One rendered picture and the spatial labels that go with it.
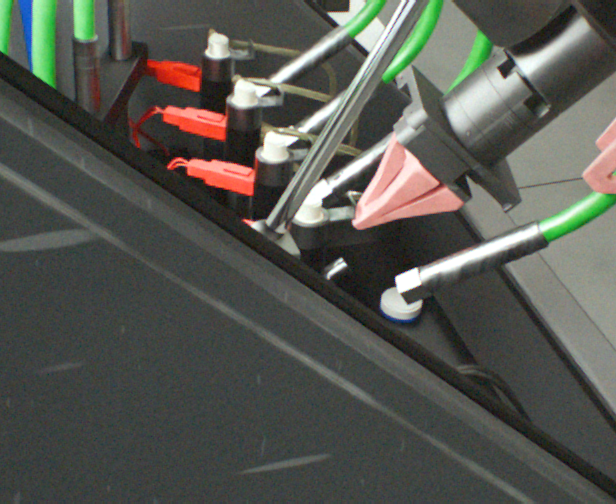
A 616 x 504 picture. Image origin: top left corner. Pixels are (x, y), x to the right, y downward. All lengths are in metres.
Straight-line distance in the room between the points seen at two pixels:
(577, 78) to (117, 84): 0.37
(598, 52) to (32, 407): 0.48
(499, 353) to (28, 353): 0.76
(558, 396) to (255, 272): 0.65
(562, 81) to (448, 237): 0.42
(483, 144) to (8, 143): 0.49
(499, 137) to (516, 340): 0.32
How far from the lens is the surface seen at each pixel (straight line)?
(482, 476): 0.52
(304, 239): 0.85
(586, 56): 0.80
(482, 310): 1.15
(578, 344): 1.03
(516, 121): 0.81
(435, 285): 0.78
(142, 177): 0.40
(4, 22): 0.73
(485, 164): 0.83
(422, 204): 0.84
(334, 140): 0.43
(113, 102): 0.97
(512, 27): 0.78
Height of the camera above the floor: 1.58
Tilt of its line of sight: 36 degrees down
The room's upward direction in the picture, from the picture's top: 5 degrees clockwise
